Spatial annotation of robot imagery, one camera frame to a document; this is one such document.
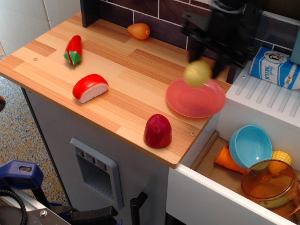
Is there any yellow toy corn cob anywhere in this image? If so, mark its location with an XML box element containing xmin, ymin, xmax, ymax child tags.
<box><xmin>269</xmin><ymin>150</ymin><xmax>293</xmax><ymax>174</ymax></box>

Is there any blue clamp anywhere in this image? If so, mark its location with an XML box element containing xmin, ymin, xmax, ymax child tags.
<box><xmin>0</xmin><ymin>160</ymin><xmax>44</xmax><ymax>190</ymax></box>

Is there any yellow toy potato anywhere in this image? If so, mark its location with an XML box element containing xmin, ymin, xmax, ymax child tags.
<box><xmin>184</xmin><ymin>60</ymin><xmax>212</xmax><ymax>87</ymax></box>

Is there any dark red toy pepper half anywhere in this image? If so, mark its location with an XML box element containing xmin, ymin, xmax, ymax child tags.
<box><xmin>143</xmin><ymin>114</ymin><xmax>172</xmax><ymax>149</ymax></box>

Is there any grey toy ice dispenser panel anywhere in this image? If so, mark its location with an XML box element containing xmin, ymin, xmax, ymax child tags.
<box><xmin>70</xmin><ymin>137</ymin><xmax>124</xmax><ymax>210</ymax></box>

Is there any orange toy ice cream cone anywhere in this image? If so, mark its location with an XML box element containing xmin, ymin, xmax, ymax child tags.
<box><xmin>214</xmin><ymin>147</ymin><xmax>246</xmax><ymax>174</ymax></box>

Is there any transparent orange plastic pot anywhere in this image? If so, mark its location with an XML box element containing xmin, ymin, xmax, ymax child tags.
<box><xmin>241</xmin><ymin>160</ymin><xmax>300</xmax><ymax>218</ymax></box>

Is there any black ridged clamp bar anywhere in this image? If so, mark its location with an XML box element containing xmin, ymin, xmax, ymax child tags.
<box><xmin>67</xmin><ymin>206</ymin><xmax>118</xmax><ymax>225</ymax></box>

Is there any black braided cable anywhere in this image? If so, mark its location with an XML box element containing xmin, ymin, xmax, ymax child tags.
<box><xmin>0</xmin><ymin>189</ymin><xmax>28</xmax><ymax>225</ymax></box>

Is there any blue and white milk carton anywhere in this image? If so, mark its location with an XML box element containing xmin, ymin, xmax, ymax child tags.
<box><xmin>249</xmin><ymin>47</ymin><xmax>300</xmax><ymax>90</ymax></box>

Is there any red toy chili pepper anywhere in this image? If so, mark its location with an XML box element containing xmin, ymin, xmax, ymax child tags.
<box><xmin>63</xmin><ymin>35</ymin><xmax>82</xmax><ymax>65</ymax></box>

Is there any white toy sink basin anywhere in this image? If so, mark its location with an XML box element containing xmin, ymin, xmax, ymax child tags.
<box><xmin>166</xmin><ymin>65</ymin><xmax>300</xmax><ymax>225</ymax></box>

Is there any pink plastic plate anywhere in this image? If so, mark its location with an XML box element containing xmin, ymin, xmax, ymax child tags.
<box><xmin>165</xmin><ymin>78</ymin><xmax>226</xmax><ymax>118</ymax></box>

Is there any black cabinet door handle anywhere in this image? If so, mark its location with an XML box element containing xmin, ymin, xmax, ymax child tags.
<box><xmin>130</xmin><ymin>192</ymin><xmax>148</xmax><ymax>225</ymax></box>

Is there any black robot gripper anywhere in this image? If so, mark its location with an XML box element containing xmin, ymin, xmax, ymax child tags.
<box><xmin>182</xmin><ymin>0</ymin><xmax>254</xmax><ymax>79</ymax></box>

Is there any orange toy fruit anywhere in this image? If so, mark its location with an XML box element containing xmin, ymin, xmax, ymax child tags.
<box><xmin>127</xmin><ymin>23</ymin><xmax>150</xmax><ymax>40</ymax></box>

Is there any light blue plastic bowl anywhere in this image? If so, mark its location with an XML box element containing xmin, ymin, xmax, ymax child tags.
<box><xmin>229</xmin><ymin>125</ymin><xmax>273</xmax><ymax>169</ymax></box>

